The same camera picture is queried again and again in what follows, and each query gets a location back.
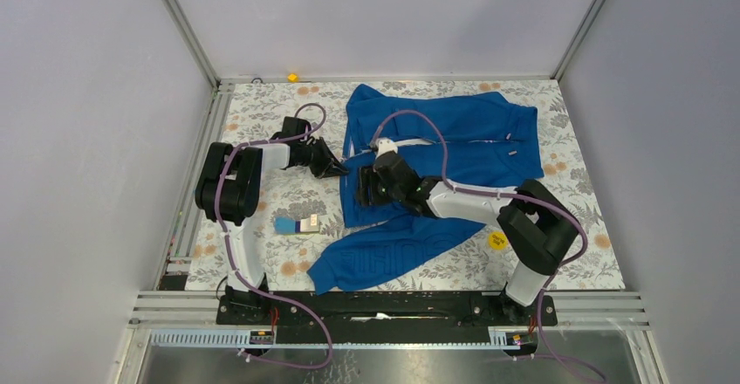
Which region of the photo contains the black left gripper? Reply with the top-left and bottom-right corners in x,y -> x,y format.
298,136 -> 348,179

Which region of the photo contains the blue zip-up jacket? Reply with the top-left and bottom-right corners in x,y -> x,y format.
308,85 -> 544,294

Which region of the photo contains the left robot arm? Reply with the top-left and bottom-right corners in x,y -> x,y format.
195,116 -> 349,324

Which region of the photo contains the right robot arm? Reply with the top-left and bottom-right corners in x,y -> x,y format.
355,152 -> 584,325

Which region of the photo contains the floral patterned table mat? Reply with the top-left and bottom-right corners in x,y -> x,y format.
178,80 -> 624,291

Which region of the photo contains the blue white striped block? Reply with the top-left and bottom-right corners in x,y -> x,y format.
273,214 -> 320,235

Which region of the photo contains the yellow round sticker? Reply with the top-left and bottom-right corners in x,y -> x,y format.
487,231 -> 509,250

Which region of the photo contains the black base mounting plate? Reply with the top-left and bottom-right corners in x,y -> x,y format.
216,289 -> 558,343

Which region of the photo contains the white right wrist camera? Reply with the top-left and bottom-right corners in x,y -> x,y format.
375,137 -> 398,157

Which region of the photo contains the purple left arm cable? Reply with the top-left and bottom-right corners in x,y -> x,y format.
212,102 -> 335,371

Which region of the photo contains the aluminium frame rail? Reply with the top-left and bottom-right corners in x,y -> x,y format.
149,329 -> 521,350

